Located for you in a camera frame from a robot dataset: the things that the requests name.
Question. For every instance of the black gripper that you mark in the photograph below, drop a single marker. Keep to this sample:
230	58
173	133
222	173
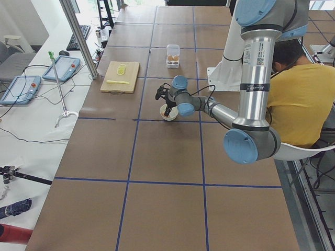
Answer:
170	102

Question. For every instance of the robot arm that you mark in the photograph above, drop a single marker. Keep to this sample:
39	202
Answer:
250	137
323	54

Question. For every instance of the clear plastic egg box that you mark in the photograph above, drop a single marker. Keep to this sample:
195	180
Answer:
172	49

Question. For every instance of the white bowl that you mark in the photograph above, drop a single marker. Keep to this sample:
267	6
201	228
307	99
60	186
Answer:
173	113

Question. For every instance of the wooden cutting board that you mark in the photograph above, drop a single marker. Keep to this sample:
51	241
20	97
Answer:
130	76

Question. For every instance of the yellow lemon slices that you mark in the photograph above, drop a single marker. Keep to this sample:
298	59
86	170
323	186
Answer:
121	69

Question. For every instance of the yellow plastic knife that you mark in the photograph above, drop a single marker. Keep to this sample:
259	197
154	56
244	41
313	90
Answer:
117	82

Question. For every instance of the far teach pendant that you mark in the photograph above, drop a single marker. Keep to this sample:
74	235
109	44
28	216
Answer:
66	67

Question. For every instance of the teach pendant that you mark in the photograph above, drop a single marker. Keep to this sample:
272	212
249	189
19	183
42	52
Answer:
21	90
66	67

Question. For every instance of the black computer mouse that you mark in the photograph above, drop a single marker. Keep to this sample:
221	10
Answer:
64	53

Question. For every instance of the white chair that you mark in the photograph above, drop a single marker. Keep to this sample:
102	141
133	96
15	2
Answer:
289	152

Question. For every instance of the reacher grabber stick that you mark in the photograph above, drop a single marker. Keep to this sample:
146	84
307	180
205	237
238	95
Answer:
65	112

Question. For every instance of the person in yellow shirt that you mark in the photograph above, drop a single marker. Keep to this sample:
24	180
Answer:
301	95

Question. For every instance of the near teach pendant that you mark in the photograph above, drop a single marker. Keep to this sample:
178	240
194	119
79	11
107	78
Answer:
21	90

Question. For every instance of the grey office chair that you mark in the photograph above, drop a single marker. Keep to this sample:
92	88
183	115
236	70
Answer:
13	59

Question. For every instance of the black tripod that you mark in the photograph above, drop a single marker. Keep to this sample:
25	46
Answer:
9	172

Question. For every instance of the folded dark umbrella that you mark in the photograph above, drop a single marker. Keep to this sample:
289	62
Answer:
16	208

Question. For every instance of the red object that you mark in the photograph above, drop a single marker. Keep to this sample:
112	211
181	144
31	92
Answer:
14	234

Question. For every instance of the aluminium frame post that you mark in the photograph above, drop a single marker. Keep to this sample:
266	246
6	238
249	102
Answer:
75	27

